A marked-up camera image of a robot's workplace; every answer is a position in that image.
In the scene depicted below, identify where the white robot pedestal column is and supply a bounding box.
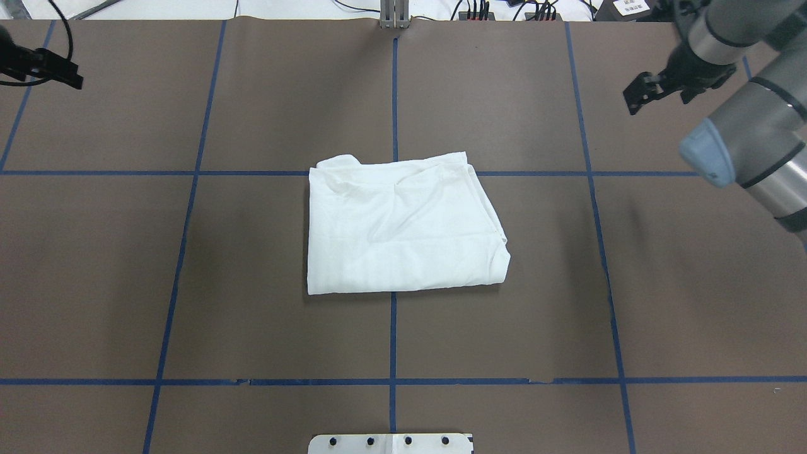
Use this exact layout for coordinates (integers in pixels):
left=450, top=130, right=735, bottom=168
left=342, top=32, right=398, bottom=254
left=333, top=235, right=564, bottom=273
left=308, top=432, right=475, bottom=453

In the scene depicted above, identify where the black power strip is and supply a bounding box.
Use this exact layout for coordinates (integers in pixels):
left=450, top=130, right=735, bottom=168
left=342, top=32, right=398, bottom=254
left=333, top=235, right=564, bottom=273
left=450, top=1, right=562, bottom=22

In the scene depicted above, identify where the aluminium frame post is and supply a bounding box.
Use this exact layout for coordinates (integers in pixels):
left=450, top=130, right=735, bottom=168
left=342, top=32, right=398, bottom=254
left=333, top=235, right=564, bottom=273
left=380, top=0, right=411, bottom=29

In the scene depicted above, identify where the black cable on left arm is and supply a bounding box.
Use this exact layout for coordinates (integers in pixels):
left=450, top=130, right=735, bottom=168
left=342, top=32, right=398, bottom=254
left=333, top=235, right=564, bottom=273
left=0, top=0, right=75, bottom=88

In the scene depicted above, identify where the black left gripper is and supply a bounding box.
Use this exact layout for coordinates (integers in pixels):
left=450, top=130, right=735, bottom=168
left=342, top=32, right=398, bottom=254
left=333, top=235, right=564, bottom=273
left=1, top=28, right=84, bottom=90

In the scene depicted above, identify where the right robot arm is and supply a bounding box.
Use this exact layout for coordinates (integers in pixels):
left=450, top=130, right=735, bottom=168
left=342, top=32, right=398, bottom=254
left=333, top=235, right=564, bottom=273
left=623, top=1, right=806, bottom=241

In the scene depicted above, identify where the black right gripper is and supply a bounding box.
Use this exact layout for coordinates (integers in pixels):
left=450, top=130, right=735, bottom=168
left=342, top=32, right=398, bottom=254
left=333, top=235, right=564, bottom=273
left=623, top=43, right=737, bottom=115

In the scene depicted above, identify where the white long-sleeve printed shirt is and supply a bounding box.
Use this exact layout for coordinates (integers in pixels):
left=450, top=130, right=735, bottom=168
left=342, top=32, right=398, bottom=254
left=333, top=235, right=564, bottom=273
left=306, top=151, right=511, bottom=295

